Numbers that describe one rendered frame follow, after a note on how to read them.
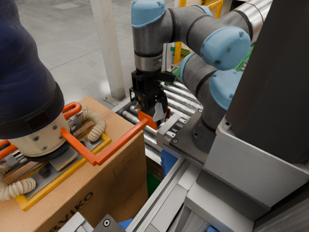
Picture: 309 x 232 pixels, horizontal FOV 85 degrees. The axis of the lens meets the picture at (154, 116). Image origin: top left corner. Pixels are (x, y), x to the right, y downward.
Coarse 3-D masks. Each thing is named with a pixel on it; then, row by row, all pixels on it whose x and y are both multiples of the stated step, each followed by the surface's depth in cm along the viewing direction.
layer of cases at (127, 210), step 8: (144, 184) 108; (136, 192) 102; (144, 192) 116; (128, 200) 97; (136, 200) 109; (144, 200) 125; (120, 208) 93; (128, 208) 103; (136, 208) 117; (112, 216) 88; (120, 216) 99; (128, 216) 111
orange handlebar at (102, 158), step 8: (72, 104) 65; (80, 104) 65; (64, 112) 64; (72, 112) 62; (144, 120) 58; (64, 128) 56; (136, 128) 56; (64, 136) 54; (72, 136) 54; (128, 136) 54; (0, 144) 52; (72, 144) 51; (80, 144) 51; (112, 144) 51; (120, 144) 52; (0, 152) 49; (8, 152) 50; (80, 152) 50; (88, 152) 49; (104, 152) 49; (112, 152) 50; (88, 160) 48; (96, 160) 48; (104, 160) 49
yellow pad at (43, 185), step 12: (84, 144) 63; (96, 144) 65; (108, 144) 68; (48, 168) 58; (72, 168) 59; (36, 180) 55; (48, 180) 55; (60, 180) 56; (36, 192) 53; (48, 192) 55; (24, 204) 51
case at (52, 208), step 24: (120, 120) 78; (144, 144) 80; (24, 168) 61; (96, 168) 61; (120, 168) 72; (144, 168) 94; (72, 192) 55; (96, 192) 65; (120, 192) 83; (0, 216) 50; (24, 216) 50; (48, 216) 50; (72, 216) 59; (96, 216) 73
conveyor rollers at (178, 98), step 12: (168, 84) 168; (180, 84) 168; (168, 96) 160; (180, 96) 154; (192, 96) 155; (132, 108) 143; (180, 108) 145; (132, 120) 135; (156, 132) 124; (156, 144) 116; (156, 156) 110
